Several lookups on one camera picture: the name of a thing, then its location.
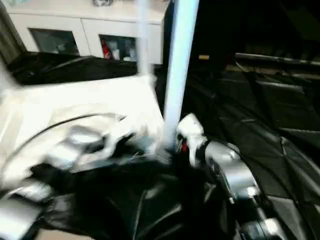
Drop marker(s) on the white plastic table top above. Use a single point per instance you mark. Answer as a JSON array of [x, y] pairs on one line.
[[75, 100]]

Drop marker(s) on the white plastic table leg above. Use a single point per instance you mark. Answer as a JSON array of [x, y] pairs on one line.
[[180, 62], [144, 37], [5, 75]]

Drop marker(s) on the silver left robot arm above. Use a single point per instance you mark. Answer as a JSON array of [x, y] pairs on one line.
[[75, 142]]

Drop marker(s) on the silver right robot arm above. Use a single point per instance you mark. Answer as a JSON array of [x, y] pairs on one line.
[[232, 170]]

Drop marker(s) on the black plastic mat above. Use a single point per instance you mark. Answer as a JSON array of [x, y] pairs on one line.
[[262, 125]]

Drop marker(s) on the yellow label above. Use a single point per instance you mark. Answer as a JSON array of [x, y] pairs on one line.
[[203, 57]]

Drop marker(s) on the white blue carton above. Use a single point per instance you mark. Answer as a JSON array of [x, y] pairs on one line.
[[130, 53]]

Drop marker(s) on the red box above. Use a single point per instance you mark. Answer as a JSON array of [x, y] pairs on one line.
[[106, 48]]

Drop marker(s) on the white glass-door cabinet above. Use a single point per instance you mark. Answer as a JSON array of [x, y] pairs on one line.
[[75, 20]]

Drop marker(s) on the large black box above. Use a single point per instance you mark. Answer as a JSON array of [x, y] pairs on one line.
[[262, 25]]

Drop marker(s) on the grey-brown curtain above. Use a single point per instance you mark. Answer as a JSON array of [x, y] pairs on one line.
[[10, 32]]

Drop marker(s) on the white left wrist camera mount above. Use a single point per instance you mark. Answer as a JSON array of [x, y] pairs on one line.
[[117, 135]]

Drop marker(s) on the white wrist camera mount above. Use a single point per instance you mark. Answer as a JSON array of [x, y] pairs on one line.
[[191, 127], [117, 135]]

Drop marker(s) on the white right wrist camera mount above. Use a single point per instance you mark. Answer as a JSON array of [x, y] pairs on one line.
[[191, 127]]

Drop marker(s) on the dark horizontal metal rail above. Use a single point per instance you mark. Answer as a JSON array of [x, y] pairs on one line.
[[275, 58]]

